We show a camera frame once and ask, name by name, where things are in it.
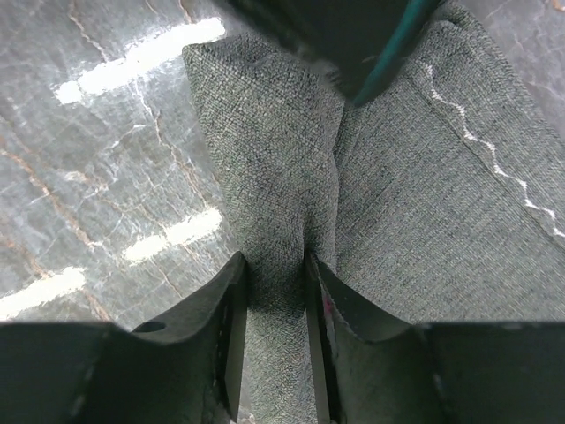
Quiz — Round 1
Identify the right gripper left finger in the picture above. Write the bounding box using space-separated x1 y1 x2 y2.
1 254 246 423

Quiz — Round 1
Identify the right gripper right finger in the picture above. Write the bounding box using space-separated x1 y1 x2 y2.
306 254 564 423

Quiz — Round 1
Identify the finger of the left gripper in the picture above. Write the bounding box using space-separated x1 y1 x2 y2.
224 0 440 106

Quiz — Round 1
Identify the grey cloth napkin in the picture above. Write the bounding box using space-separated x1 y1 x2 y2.
183 1 564 423

